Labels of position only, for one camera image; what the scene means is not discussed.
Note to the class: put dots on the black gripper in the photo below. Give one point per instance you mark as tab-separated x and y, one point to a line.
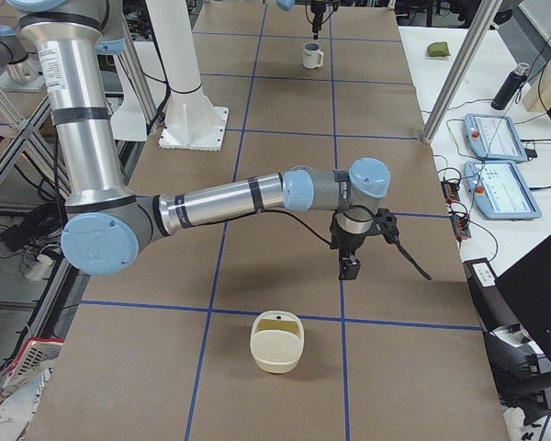
347	243
316	15

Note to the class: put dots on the white mug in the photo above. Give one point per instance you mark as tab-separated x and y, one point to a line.
313	56

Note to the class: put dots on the cream plastic basket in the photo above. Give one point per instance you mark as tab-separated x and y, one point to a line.
277	341

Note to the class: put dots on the orange terminal board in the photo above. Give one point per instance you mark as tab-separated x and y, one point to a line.
457	211

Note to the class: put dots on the green cloth pouch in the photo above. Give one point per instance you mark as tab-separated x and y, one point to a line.
438	49

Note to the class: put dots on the near teach pendant tablet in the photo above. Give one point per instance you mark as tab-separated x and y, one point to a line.
499	192

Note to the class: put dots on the teach pendant tablet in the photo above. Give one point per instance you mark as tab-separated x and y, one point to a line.
493	138
499	192

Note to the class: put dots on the black equipment box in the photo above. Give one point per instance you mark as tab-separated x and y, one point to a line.
514	309

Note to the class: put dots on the far teach pendant tablet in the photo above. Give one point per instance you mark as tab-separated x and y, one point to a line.
493	138

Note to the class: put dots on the black water bottle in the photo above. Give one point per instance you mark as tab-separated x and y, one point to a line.
511	85

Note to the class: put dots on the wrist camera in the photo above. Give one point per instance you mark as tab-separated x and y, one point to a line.
387	224

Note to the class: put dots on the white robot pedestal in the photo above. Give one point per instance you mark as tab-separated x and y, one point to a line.
191	121

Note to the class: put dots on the aluminium frame post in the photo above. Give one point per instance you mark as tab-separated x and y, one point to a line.
480	25

